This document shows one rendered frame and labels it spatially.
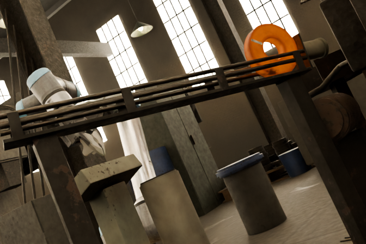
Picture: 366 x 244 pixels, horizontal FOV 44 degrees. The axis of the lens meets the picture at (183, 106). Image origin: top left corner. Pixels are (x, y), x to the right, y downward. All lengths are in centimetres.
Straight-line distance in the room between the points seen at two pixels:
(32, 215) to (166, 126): 179
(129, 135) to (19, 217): 236
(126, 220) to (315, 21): 1098
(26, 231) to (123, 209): 295
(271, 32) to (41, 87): 76
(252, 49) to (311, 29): 1086
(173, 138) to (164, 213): 384
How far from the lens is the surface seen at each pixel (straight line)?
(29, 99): 171
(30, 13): 472
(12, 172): 667
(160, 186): 123
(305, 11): 1215
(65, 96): 151
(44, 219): 411
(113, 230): 131
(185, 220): 124
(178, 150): 504
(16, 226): 435
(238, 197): 276
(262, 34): 126
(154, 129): 515
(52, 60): 454
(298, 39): 130
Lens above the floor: 49
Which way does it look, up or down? 8 degrees up
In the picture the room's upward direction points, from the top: 24 degrees counter-clockwise
